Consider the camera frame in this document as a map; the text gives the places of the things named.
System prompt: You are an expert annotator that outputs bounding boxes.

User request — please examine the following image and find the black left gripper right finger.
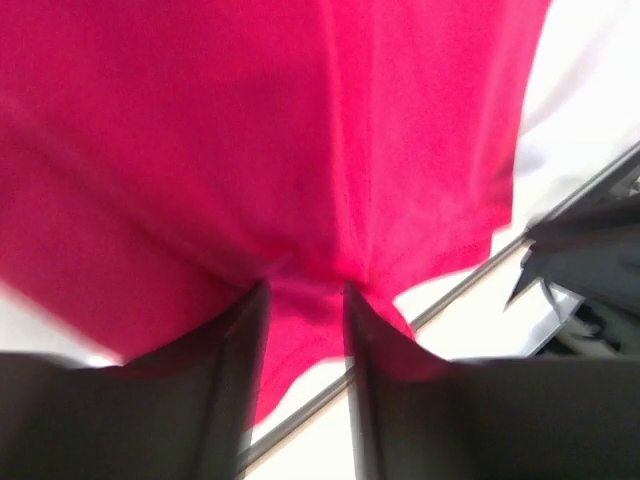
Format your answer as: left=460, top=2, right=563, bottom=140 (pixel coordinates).
left=344, top=287, right=639, bottom=479

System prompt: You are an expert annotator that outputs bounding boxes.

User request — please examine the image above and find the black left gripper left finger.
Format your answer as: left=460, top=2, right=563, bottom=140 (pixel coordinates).
left=1, top=283, right=270, bottom=479

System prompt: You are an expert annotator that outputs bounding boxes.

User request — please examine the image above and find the magenta t-shirt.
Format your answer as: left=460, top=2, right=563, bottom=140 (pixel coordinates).
left=1, top=1, right=549, bottom=420

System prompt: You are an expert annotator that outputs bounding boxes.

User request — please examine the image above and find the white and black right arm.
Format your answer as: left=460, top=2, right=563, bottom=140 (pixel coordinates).
left=507, top=165, right=639, bottom=355

